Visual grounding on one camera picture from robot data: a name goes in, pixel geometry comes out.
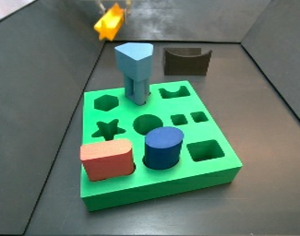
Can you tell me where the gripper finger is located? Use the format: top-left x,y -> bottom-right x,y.
95,0 -> 105,14
124,0 -> 132,16

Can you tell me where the yellow star-shaped bar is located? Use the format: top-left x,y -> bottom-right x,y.
93,3 -> 124,41

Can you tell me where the black curved fixture stand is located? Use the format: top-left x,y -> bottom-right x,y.
163,47 -> 212,76

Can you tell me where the green shape sorter board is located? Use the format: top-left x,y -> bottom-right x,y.
80,81 -> 242,211

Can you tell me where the light blue rounded-triangle peg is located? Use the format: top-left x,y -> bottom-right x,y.
115,42 -> 152,105

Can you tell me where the dark blue cylinder peg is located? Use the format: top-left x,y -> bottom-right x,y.
143,126 -> 183,170

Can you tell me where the red rounded block peg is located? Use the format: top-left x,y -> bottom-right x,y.
79,138 -> 134,182

